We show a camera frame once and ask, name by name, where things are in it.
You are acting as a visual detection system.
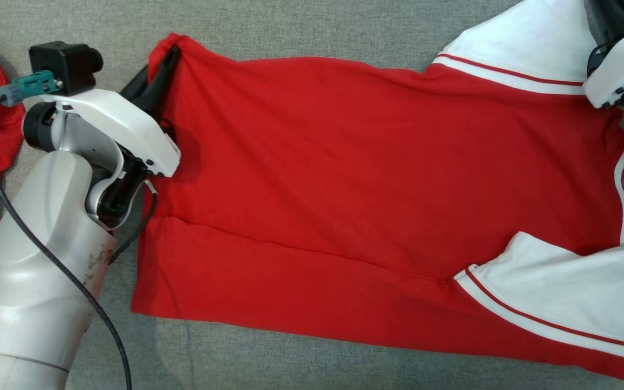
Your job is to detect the red shirt white sleeves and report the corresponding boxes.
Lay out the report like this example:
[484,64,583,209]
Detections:
[131,0,624,383]

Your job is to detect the thin black left gripper cable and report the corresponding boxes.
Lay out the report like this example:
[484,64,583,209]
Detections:
[108,181,159,266]

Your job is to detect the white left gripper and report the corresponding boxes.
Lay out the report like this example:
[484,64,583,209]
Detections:
[47,45,181,178]

